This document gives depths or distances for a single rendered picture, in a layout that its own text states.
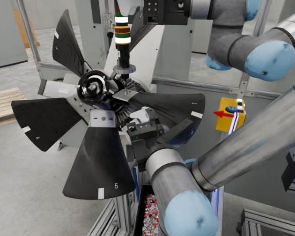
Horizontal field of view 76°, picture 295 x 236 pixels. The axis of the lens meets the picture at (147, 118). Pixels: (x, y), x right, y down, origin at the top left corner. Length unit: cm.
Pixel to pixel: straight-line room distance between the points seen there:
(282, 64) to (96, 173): 56
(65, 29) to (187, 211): 74
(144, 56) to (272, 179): 131
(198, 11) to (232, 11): 8
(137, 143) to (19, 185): 187
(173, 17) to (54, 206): 171
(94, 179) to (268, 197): 150
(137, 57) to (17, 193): 167
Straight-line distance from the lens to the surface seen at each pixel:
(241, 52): 46
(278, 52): 43
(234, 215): 183
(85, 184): 65
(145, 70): 90
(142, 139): 43
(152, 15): 53
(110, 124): 67
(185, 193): 30
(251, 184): 178
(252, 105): 136
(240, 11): 54
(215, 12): 53
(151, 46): 95
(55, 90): 97
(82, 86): 67
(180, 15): 54
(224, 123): 85
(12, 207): 207
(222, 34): 53
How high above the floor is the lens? 146
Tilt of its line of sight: 32 degrees down
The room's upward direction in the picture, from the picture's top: straight up
